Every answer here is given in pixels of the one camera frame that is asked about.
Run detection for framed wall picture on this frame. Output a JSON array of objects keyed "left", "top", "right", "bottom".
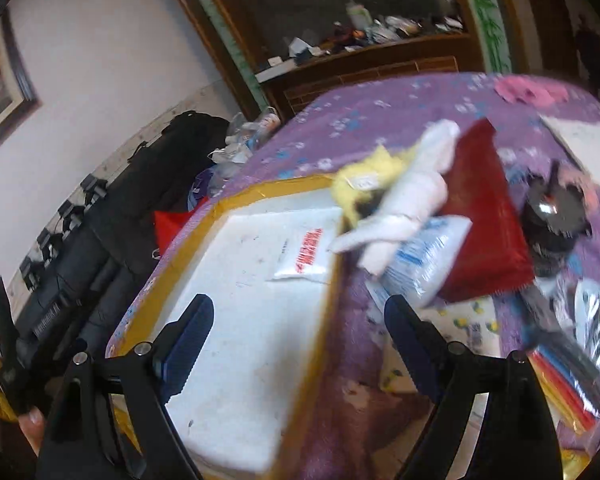
[{"left": 0, "top": 12, "right": 42, "bottom": 168}]

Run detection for pile of shelf clutter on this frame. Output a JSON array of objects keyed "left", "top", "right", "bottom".
[{"left": 266, "top": 2, "right": 467, "bottom": 70}]

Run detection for white paper sheet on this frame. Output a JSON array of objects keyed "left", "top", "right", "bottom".
[{"left": 539, "top": 114, "right": 600, "bottom": 186}]

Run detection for pink cloth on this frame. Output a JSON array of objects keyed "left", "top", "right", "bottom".
[{"left": 495, "top": 76, "right": 571, "bottom": 107}]

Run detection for pink plush toy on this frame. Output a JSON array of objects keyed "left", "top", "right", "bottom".
[{"left": 555, "top": 165, "right": 600, "bottom": 211}]

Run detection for clear plastic bags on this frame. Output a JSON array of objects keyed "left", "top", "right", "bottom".
[{"left": 206, "top": 110, "right": 282, "bottom": 197}]

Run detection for white foam box yellow tape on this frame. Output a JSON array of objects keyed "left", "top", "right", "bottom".
[{"left": 104, "top": 175, "right": 348, "bottom": 478}]

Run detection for green white packet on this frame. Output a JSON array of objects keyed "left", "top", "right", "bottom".
[{"left": 571, "top": 279, "right": 600, "bottom": 377}]

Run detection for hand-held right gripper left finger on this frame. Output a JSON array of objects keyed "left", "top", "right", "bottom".
[{"left": 35, "top": 294, "right": 215, "bottom": 480}]

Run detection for black backpack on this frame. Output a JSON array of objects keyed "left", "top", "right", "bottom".
[{"left": 127, "top": 110, "right": 231, "bottom": 243}]

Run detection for purple floral blanket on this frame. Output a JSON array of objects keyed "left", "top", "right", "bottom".
[{"left": 105, "top": 72, "right": 600, "bottom": 480}]

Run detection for black round device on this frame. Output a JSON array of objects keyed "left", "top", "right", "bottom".
[{"left": 520, "top": 160, "right": 593, "bottom": 278}]

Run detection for person's left hand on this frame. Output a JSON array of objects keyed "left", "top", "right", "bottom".
[{"left": 19, "top": 407, "right": 47, "bottom": 445}]

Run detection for yellow cloth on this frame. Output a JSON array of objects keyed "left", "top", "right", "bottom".
[{"left": 330, "top": 144, "right": 421, "bottom": 223}]

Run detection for red cloth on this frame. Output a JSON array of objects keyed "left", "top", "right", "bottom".
[{"left": 152, "top": 209, "right": 195, "bottom": 253}]

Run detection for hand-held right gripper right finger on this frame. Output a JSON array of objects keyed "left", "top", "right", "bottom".
[{"left": 384, "top": 296, "right": 563, "bottom": 480}]

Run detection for dark grey bag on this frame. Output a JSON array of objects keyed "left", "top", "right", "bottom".
[{"left": 16, "top": 180, "right": 181, "bottom": 361}]

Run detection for lemon print packet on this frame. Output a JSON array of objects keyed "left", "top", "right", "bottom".
[{"left": 379, "top": 294, "right": 500, "bottom": 397}]

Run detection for white bottle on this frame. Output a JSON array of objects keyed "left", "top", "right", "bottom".
[{"left": 346, "top": 2, "right": 372, "bottom": 32}]

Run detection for brown wooden cabinet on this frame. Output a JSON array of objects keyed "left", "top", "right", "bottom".
[{"left": 157, "top": 0, "right": 511, "bottom": 122}]

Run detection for stack of colourful packets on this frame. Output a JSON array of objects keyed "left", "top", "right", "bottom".
[{"left": 526, "top": 344, "right": 600, "bottom": 436}]

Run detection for row of black chargers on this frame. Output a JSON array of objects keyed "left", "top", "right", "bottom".
[{"left": 19, "top": 174, "right": 112, "bottom": 292}]

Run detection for bamboo print wall strip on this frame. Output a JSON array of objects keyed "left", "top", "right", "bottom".
[{"left": 452, "top": 0, "right": 512, "bottom": 75}]

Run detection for white packet red print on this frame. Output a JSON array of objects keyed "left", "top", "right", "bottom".
[{"left": 266, "top": 207, "right": 345, "bottom": 287}]

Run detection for white packet blue print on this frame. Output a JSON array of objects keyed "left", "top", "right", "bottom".
[{"left": 380, "top": 215, "right": 473, "bottom": 308}]

